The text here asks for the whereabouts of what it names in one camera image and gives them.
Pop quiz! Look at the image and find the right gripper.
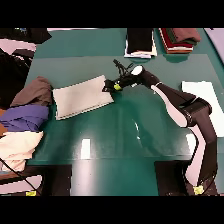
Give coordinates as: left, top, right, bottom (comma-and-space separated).
101, 74, 135, 94

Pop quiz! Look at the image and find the beige T-shirt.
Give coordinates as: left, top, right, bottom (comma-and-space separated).
52, 74, 115, 121

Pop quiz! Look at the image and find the white garment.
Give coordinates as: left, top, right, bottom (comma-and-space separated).
123, 29, 159, 60

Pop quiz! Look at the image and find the black garment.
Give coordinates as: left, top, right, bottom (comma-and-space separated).
126, 27, 154, 55
0, 48, 35, 110
0, 27, 53, 45

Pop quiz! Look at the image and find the red garment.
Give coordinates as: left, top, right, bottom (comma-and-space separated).
158, 27, 195, 55

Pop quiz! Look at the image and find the dark green garment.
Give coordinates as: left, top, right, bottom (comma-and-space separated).
165, 27, 200, 48

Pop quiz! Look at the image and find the brown garment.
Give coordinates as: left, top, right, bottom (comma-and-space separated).
10, 76, 54, 108

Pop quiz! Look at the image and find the purple garment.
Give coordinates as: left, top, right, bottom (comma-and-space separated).
0, 104, 50, 133

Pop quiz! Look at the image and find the pink garment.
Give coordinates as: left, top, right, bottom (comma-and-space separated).
0, 38, 37, 56

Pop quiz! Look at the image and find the cream garment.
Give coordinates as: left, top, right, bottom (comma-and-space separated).
0, 130, 45, 172

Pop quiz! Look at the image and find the orange garment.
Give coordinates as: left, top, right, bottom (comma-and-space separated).
0, 108, 8, 138

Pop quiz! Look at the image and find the black cable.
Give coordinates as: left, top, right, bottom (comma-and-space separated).
0, 157, 38, 194

